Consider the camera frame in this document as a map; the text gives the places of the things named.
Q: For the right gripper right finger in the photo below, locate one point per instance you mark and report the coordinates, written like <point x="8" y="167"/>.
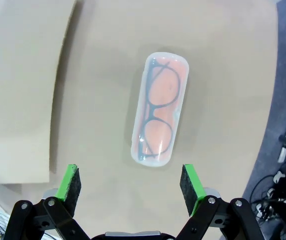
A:
<point x="191" y="185"/>

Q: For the empty cardboard box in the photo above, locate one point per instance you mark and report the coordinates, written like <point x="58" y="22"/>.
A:
<point x="20" y="87"/>

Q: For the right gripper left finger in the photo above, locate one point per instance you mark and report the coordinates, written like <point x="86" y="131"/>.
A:
<point x="70" y="185"/>

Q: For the white power strip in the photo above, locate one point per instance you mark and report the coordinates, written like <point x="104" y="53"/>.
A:
<point x="262" y="209"/>

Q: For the black glasses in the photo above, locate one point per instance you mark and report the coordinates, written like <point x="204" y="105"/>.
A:
<point x="153" y="108"/>

